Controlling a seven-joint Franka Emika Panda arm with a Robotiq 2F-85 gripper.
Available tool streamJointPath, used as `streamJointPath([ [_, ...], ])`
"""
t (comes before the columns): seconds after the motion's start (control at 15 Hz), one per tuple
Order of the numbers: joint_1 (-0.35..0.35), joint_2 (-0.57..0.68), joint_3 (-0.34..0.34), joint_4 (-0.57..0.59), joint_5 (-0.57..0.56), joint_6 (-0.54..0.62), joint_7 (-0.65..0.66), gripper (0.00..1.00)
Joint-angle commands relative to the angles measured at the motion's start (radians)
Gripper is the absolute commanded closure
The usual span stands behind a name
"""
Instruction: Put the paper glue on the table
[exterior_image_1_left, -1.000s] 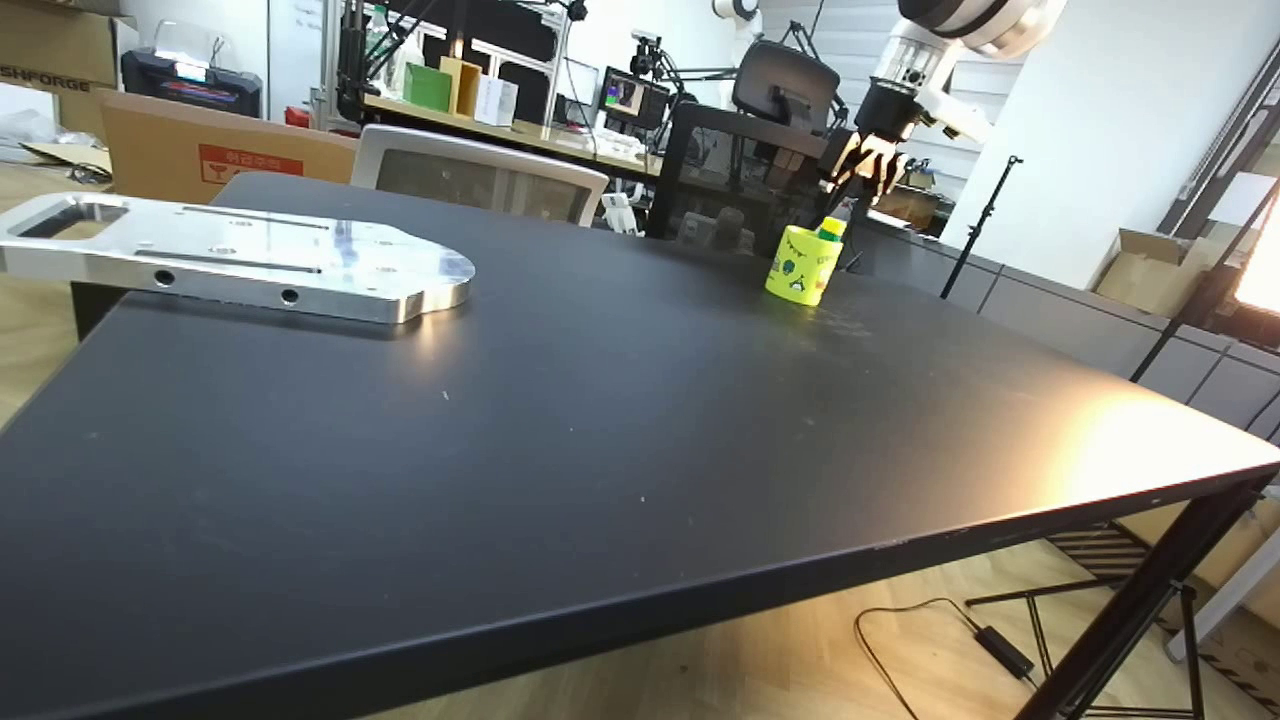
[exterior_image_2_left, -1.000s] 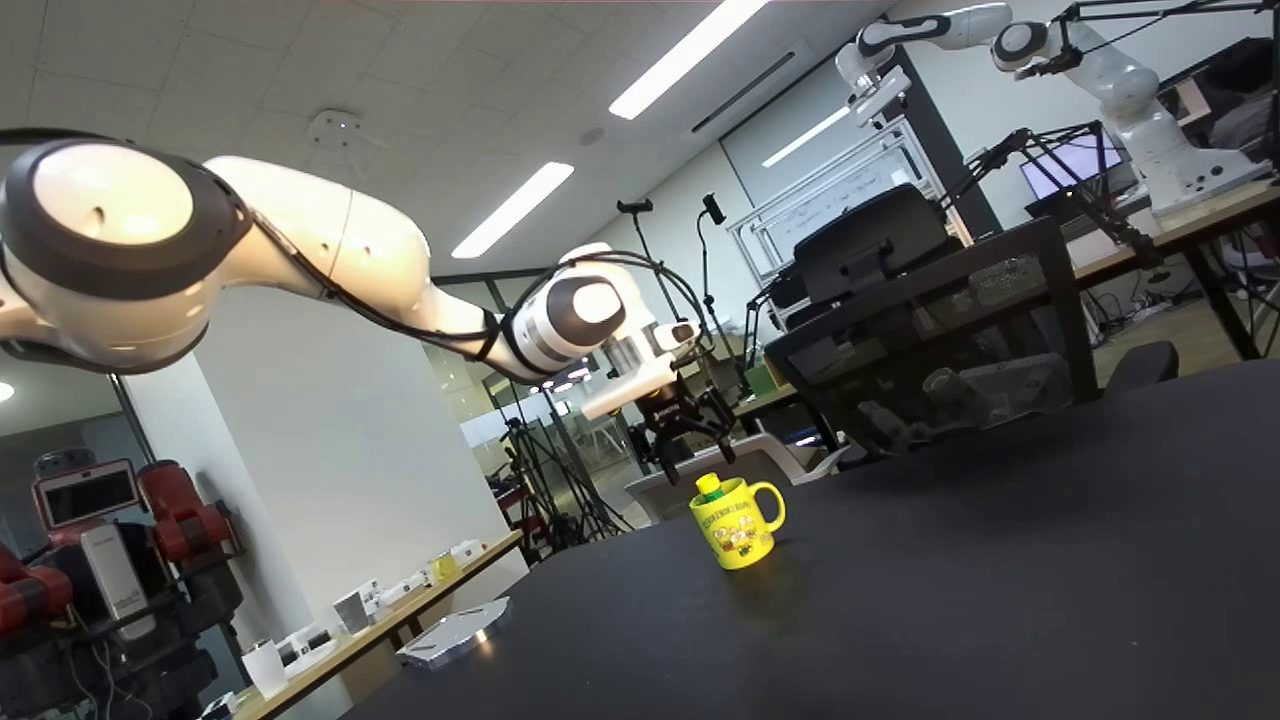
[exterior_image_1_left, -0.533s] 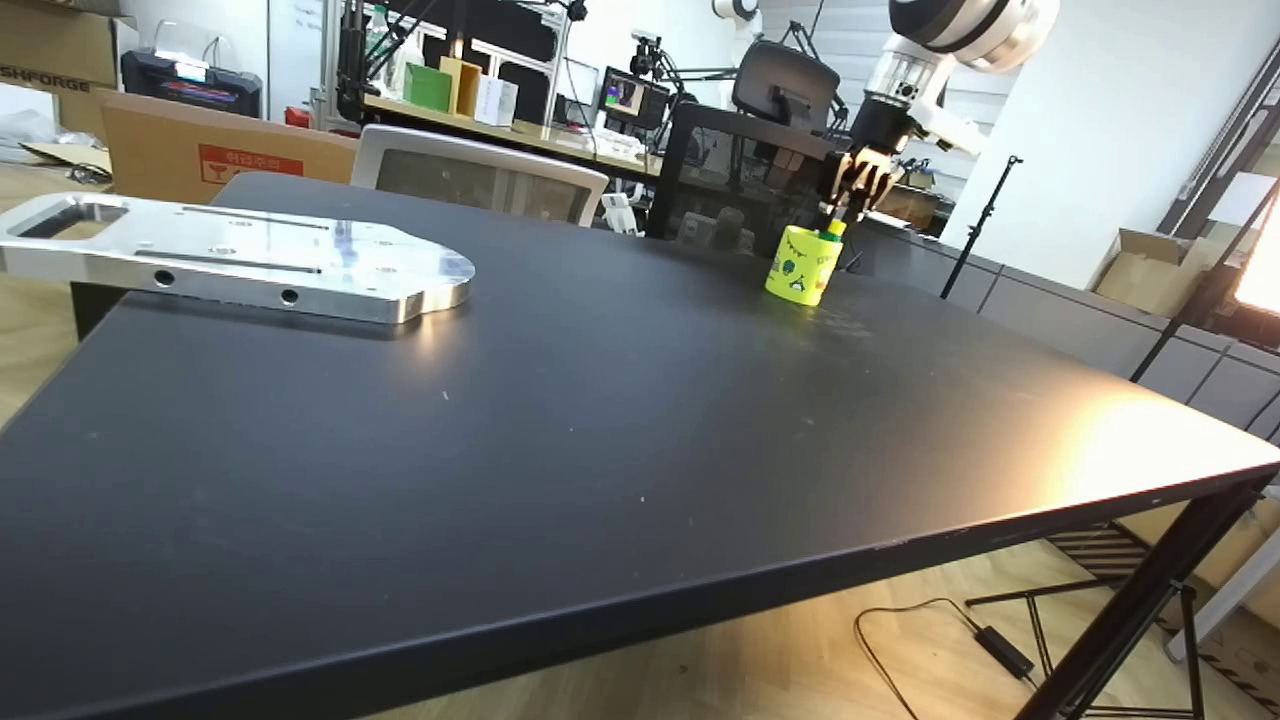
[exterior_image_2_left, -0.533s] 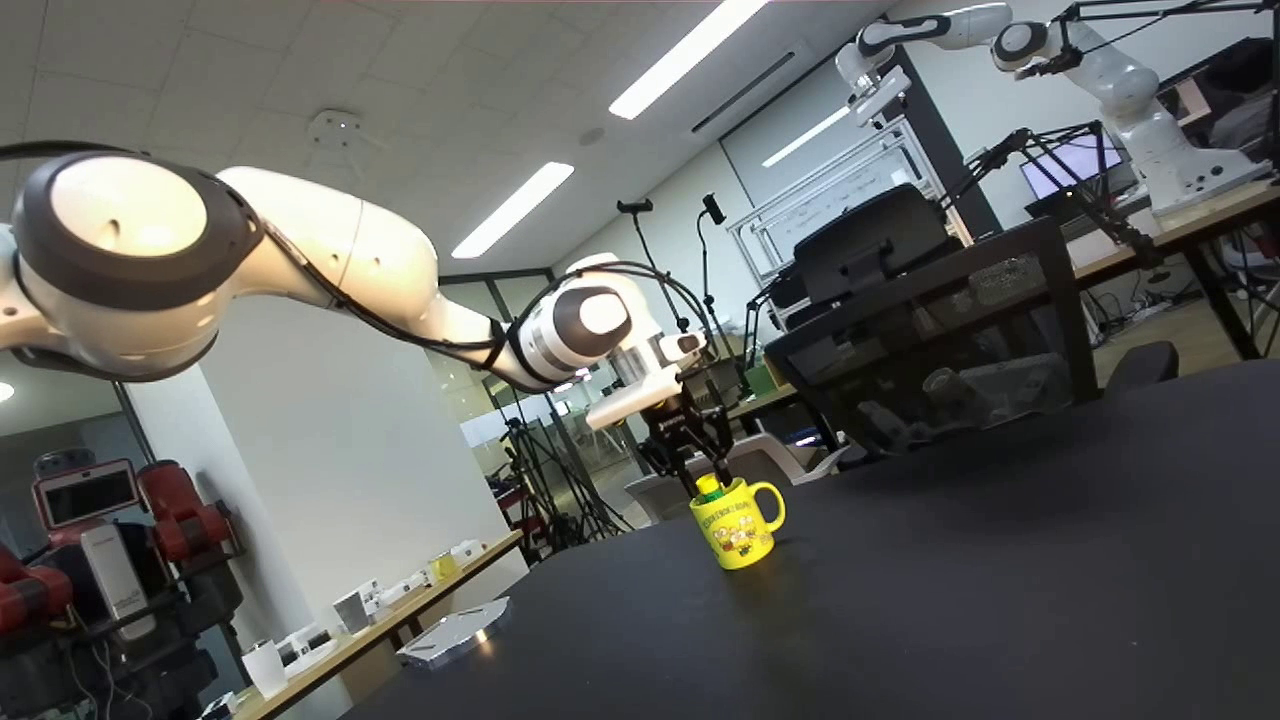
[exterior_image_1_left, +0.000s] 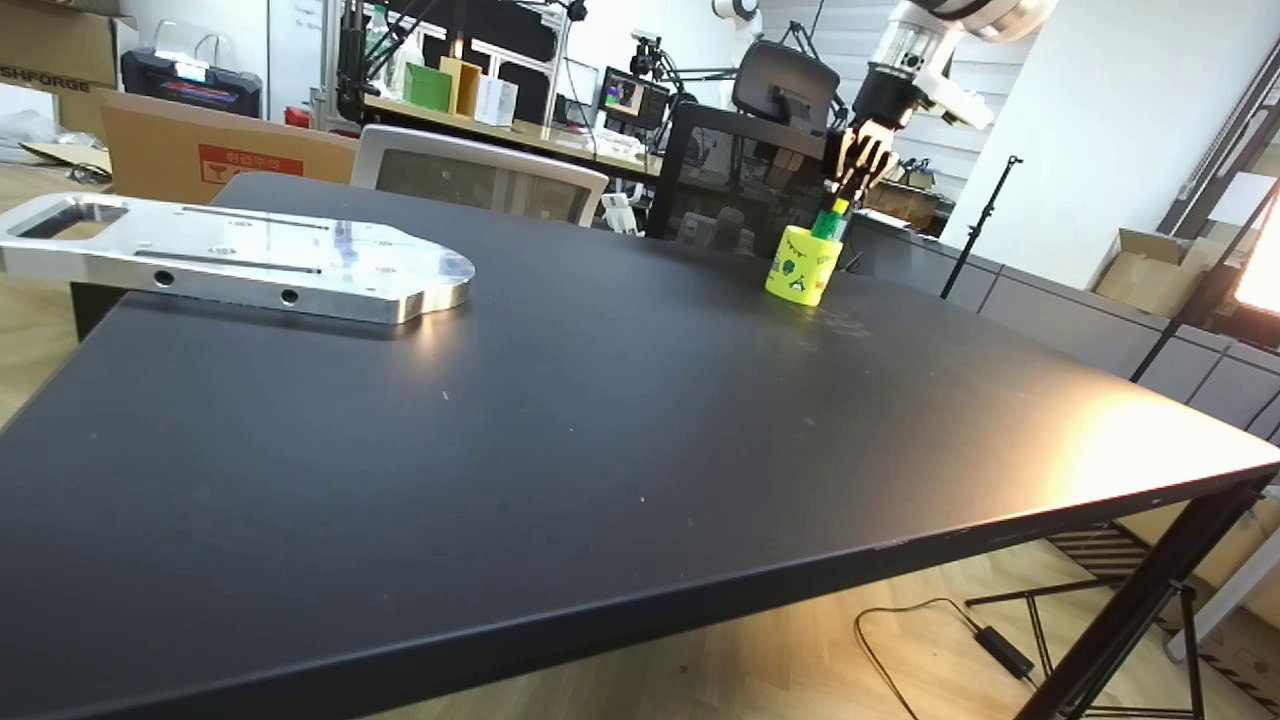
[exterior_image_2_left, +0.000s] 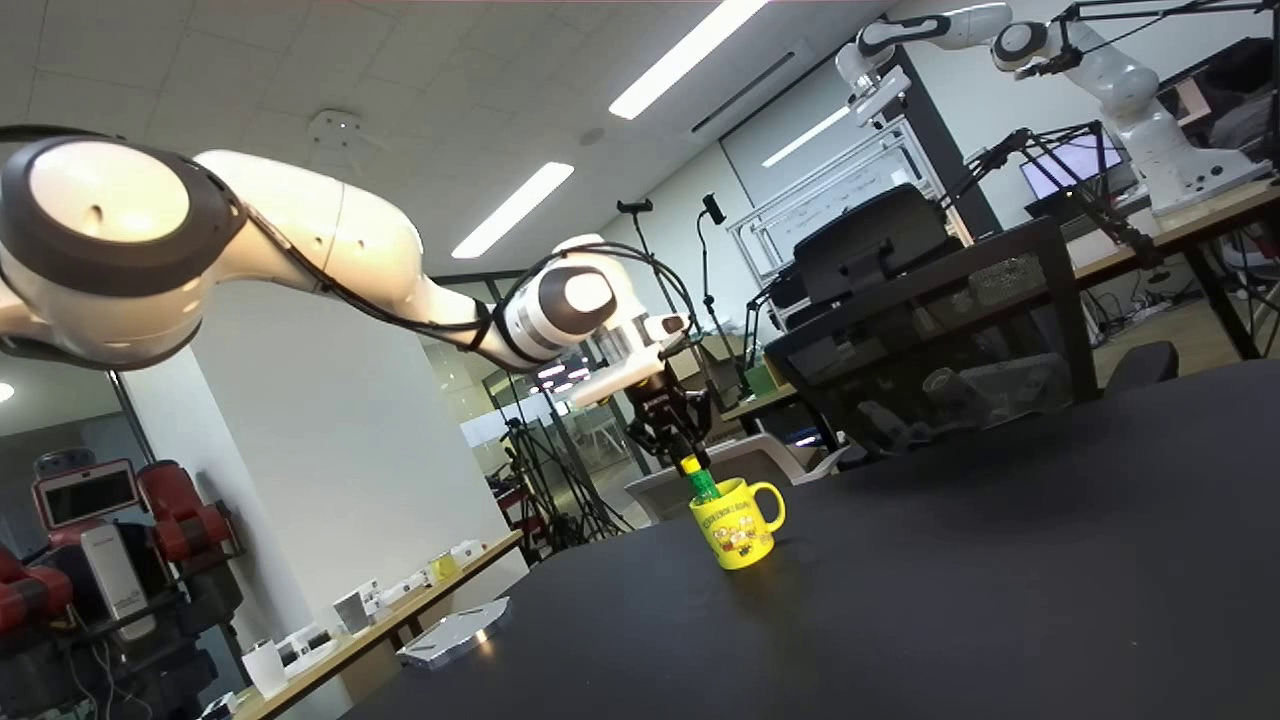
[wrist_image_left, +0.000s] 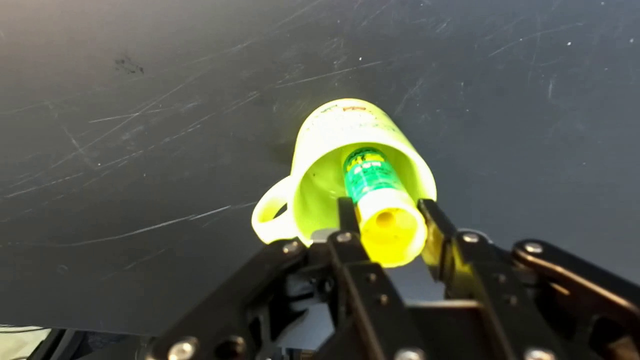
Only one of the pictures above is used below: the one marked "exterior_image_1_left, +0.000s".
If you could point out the black light stand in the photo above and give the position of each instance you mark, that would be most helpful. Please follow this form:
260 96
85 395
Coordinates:
983 224

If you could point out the black frame rack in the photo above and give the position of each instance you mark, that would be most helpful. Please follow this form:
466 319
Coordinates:
707 172

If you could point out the open cardboard box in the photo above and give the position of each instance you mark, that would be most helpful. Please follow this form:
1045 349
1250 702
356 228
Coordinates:
1154 274

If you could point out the aluminium mounting plate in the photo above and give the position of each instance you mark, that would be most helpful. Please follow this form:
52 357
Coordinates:
255 260

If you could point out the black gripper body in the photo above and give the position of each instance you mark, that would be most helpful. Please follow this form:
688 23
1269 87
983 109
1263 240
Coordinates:
881 96

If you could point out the cardboard box with red label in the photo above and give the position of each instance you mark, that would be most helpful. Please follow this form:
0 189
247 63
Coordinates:
203 145

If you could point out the grey cabinet row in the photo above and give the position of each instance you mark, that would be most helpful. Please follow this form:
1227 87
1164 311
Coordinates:
1065 323

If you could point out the black case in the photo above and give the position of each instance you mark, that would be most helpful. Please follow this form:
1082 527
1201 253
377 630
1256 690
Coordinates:
184 82

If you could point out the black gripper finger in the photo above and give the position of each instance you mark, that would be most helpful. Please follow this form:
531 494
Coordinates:
876 156
846 161

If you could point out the white mesh chair back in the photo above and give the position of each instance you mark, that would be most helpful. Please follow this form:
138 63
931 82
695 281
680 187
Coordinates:
475 172

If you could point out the plain cardboard box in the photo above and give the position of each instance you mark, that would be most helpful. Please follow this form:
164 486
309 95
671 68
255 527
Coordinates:
52 42

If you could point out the yellow green holder cup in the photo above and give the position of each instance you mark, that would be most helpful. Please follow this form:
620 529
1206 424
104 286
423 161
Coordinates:
803 267

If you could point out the green box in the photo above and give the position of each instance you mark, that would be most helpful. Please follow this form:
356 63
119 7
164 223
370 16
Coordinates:
427 87

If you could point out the black table leg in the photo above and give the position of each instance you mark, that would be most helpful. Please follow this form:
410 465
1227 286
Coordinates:
1133 602

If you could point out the black monitor back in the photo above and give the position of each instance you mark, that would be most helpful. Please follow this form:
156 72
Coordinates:
786 82

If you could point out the small lit screen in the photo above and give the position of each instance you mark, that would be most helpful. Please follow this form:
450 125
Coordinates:
620 95

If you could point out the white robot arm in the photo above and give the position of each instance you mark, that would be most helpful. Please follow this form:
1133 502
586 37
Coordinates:
953 52

